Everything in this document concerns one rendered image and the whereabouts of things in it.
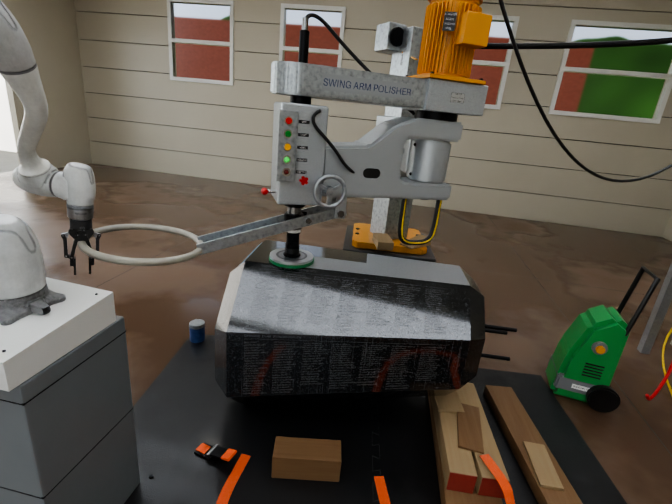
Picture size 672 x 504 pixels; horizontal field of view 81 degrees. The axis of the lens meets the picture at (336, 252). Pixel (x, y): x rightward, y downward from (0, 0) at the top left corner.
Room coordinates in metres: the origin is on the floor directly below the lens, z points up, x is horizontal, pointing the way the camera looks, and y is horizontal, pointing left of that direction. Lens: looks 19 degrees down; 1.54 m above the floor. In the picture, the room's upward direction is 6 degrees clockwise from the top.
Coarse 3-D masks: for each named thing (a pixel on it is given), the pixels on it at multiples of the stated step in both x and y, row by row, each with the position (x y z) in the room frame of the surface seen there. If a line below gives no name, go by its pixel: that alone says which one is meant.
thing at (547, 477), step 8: (528, 448) 1.52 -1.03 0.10; (536, 448) 1.53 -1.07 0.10; (544, 448) 1.53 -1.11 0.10; (528, 456) 1.48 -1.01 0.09; (536, 456) 1.48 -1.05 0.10; (544, 456) 1.48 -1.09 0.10; (536, 464) 1.43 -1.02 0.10; (544, 464) 1.44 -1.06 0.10; (552, 464) 1.44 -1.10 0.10; (536, 472) 1.39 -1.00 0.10; (544, 472) 1.39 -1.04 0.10; (552, 472) 1.39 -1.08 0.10; (544, 480) 1.35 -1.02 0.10; (552, 480) 1.35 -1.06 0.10; (552, 488) 1.32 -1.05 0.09; (560, 488) 1.31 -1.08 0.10
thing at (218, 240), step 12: (276, 216) 1.82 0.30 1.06; (312, 216) 1.76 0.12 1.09; (324, 216) 1.78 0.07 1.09; (228, 228) 1.76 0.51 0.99; (240, 228) 1.77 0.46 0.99; (252, 228) 1.79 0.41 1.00; (264, 228) 1.70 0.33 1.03; (276, 228) 1.71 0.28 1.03; (288, 228) 1.73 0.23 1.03; (204, 240) 1.72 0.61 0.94; (216, 240) 1.63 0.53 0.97; (228, 240) 1.65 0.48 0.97; (240, 240) 1.66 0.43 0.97; (252, 240) 1.68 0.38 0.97; (204, 252) 1.61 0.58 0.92
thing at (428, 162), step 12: (420, 144) 1.94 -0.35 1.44; (432, 144) 1.91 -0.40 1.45; (444, 144) 1.92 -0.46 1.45; (420, 156) 1.93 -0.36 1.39; (432, 156) 1.91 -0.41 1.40; (444, 156) 1.93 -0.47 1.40; (408, 168) 2.00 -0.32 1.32; (420, 168) 1.92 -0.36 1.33; (432, 168) 1.91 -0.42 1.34; (444, 168) 1.94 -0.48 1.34; (420, 180) 1.93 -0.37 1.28; (432, 180) 1.91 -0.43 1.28; (444, 180) 1.96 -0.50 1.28
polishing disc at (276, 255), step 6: (270, 252) 1.80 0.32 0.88; (276, 252) 1.81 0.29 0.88; (282, 252) 1.82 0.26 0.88; (300, 252) 1.85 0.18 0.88; (306, 252) 1.85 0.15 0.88; (270, 258) 1.75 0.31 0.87; (276, 258) 1.73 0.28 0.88; (282, 258) 1.74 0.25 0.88; (288, 258) 1.75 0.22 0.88; (294, 258) 1.75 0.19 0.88; (300, 258) 1.76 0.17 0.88; (306, 258) 1.77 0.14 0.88; (312, 258) 1.78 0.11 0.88; (288, 264) 1.69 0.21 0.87; (294, 264) 1.70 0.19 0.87; (300, 264) 1.71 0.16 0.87
